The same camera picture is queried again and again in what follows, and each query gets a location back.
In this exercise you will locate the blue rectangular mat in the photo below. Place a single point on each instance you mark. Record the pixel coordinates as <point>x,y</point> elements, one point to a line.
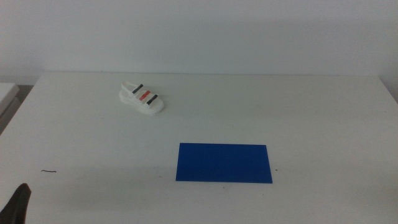
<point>223,163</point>

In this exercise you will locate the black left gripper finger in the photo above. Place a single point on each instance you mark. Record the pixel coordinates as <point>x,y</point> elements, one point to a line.
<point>17,205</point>

